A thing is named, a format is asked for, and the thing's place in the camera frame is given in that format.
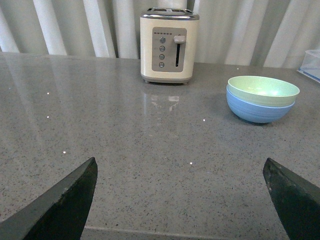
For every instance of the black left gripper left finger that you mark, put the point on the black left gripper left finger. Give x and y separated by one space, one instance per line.
58 214

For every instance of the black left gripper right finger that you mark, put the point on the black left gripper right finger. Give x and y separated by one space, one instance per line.
296 201

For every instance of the green bowl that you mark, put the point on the green bowl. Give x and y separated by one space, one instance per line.
264 91

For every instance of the blue bowl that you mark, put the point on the blue bowl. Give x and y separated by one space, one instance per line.
255 113

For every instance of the clear plastic container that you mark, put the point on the clear plastic container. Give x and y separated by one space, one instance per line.
310 66

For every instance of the white curtain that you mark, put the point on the white curtain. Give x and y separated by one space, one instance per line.
264 33

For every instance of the cream toaster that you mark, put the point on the cream toaster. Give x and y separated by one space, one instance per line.
168 40

